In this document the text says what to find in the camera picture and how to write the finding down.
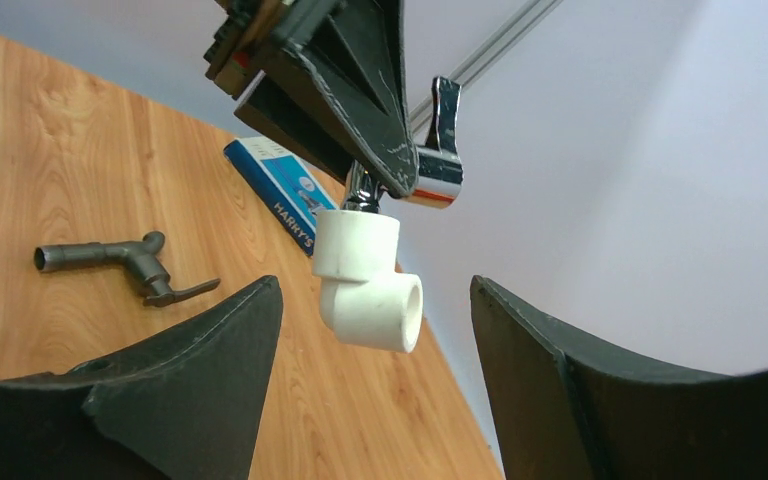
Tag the white PVC elbow fitting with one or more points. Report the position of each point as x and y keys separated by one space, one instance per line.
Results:
x=364 y=300

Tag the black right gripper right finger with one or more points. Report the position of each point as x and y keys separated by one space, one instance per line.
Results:
x=569 y=405

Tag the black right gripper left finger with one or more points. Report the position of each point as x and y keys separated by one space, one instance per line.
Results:
x=185 y=403

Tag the blue Harry's razor box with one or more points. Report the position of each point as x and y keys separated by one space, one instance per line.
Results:
x=283 y=183

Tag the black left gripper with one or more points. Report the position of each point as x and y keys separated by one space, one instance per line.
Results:
x=334 y=86

